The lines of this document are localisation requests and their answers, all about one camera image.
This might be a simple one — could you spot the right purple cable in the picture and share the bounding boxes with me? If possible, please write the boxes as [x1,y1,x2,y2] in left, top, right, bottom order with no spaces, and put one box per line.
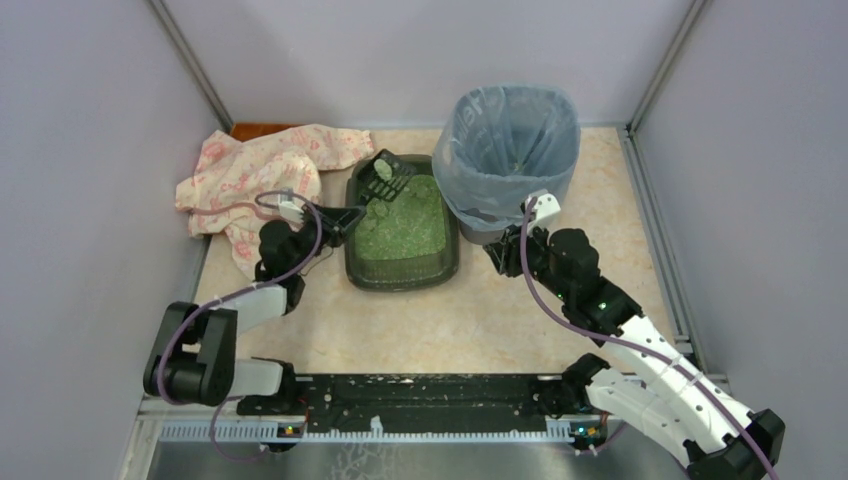
[518,197,780,480]

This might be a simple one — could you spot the black litter scoop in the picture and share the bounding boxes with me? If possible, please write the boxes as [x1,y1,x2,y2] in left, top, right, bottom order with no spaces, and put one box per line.
[354,149,417,205]

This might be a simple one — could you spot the patterned cream cloth bag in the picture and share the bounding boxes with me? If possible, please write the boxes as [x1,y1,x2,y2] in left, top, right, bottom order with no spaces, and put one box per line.
[175,124,374,278]

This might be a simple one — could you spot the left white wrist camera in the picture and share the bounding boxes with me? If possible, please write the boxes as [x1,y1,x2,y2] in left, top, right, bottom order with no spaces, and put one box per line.
[277,199,305,224]

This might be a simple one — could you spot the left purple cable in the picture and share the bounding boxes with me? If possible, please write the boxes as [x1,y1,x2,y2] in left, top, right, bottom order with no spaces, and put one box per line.
[153,190,325,463]

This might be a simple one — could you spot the blue plastic bin liner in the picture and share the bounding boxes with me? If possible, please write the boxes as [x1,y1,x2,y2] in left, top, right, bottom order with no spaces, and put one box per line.
[432,84,581,230]

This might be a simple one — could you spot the grey trash bin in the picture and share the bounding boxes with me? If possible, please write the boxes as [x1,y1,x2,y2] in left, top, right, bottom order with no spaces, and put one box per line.
[459,221,506,246]

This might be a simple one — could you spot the green litter pellets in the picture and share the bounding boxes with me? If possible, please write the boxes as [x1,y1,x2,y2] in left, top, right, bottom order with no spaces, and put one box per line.
[354,175,447,261]

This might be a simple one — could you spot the purple cable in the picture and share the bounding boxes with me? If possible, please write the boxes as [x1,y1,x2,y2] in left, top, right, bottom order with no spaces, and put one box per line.
[153,190,325,463]
[518,197,780,480]

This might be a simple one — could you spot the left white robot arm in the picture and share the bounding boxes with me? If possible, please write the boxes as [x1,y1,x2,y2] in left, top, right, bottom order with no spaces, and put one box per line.
[142,204,366,407]

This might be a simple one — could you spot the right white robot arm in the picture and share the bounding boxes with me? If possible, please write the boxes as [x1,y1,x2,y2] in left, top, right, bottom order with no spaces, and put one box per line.
[483,226,786,479]

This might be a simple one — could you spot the aluminium frame rail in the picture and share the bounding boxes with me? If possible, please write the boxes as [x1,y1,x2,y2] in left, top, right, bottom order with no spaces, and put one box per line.
[140,395,623,447]

